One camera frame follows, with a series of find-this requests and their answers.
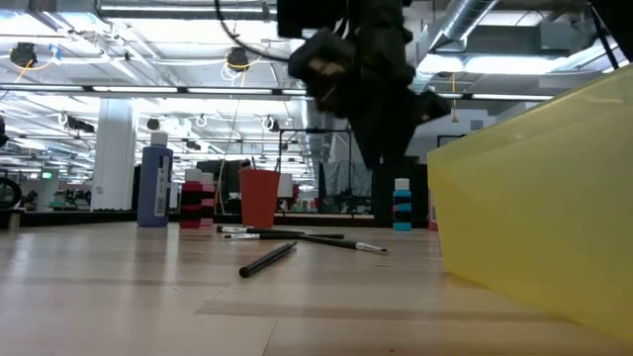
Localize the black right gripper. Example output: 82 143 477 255
289 28 452 167

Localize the small cyan paint bottle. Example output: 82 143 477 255
392 178 413 232

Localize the yellow translucent plastic bin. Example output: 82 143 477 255
426 63 633 345

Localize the small red paint bottle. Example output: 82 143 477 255
179 168 204 229

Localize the large blue paint bottle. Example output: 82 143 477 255
136 131 175 228

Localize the grey hanging tarp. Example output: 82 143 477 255
318 161 373 213

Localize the black background cabinet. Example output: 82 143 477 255
371 156 429 229

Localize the orange-red plastic cup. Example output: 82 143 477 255
237 168 282 229

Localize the black background screen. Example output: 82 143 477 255
195 158 241 215

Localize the long ceiling light bar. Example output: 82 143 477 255
0 84 555 102

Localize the white building column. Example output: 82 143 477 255
90 97 138 213

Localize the black metal frame rack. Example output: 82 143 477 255
278 128 354 219

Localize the black ceiling cord reel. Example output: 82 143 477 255
226 46 251 73
9 42 39 69

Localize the black ring-shaped object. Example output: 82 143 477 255
0 176 24 211

